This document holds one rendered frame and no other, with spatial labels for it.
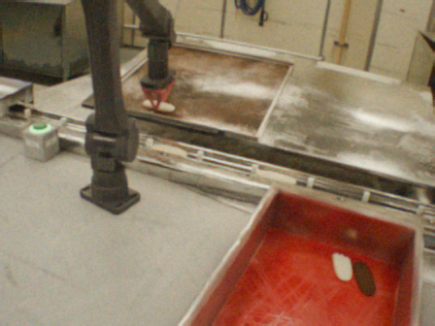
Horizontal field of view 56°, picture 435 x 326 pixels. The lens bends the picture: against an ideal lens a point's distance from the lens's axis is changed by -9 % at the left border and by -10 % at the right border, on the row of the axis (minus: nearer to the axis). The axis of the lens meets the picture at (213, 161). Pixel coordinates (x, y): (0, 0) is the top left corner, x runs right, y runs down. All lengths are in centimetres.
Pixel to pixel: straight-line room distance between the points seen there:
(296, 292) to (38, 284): 46
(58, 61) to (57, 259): 319
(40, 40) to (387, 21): 318
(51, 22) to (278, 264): 332
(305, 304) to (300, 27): 412
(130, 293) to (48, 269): 16
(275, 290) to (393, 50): 379
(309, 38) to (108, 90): 400
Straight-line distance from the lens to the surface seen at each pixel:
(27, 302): 78
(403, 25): 439
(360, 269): 89
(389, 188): 123
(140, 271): 82
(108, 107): 87
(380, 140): 128
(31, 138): 116
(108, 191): 95
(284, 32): 477
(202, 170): 104
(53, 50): 395
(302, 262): 88
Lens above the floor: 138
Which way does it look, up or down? 28 degrees down
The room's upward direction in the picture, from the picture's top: 6 degrees clockwise
